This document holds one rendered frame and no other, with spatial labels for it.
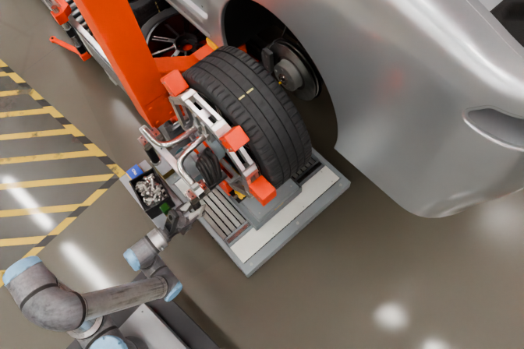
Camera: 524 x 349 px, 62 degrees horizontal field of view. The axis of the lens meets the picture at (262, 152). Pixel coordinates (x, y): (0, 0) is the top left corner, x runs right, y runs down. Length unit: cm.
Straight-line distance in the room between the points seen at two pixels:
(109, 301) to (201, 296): 106
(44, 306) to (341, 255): 166
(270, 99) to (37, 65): 251
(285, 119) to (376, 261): 122
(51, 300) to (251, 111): 90
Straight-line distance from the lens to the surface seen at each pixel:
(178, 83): 185
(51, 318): 148
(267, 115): 166
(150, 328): 222
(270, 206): 245
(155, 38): 294
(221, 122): 166
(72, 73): 366
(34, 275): 151
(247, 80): 170
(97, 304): 157
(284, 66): 205
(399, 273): 263
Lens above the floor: 250
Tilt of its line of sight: 61 degrees down
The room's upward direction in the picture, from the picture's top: 9 degrees counter-clockwise
